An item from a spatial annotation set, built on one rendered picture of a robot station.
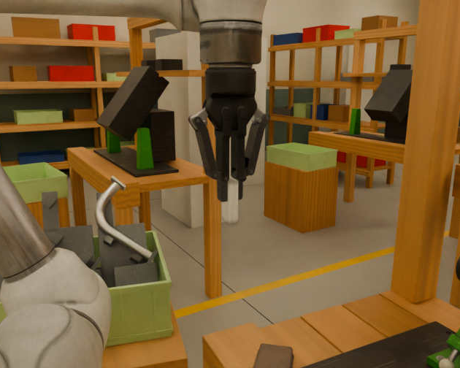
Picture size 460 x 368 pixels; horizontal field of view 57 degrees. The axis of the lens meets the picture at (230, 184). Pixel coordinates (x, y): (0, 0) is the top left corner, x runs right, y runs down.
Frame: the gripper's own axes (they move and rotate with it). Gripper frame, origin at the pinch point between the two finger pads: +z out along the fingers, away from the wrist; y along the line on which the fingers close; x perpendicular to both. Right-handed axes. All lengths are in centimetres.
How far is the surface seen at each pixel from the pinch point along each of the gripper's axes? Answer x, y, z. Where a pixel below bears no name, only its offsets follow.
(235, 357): -15.1, -8.8, 41.2
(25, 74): -614, 21, -22
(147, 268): -64, -2, 39
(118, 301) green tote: -47, 10, 39
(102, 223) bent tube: -73, 9, 26
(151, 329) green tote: -46, 2, 49
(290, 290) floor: -174, -133, 130
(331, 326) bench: -18, -38, 43
